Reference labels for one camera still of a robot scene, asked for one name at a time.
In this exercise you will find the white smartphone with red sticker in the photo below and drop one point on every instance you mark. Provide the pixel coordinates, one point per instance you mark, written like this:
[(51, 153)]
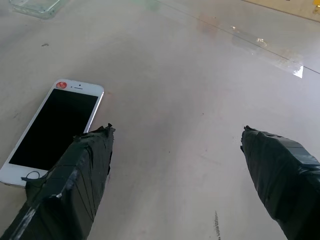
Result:
[(55, 125)]

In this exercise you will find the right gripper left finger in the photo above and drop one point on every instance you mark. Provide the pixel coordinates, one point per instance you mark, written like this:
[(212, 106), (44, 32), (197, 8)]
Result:
[(72, 190)]

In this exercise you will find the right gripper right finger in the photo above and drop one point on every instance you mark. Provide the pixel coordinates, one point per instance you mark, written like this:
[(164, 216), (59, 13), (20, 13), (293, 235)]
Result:
[(282, 175)]

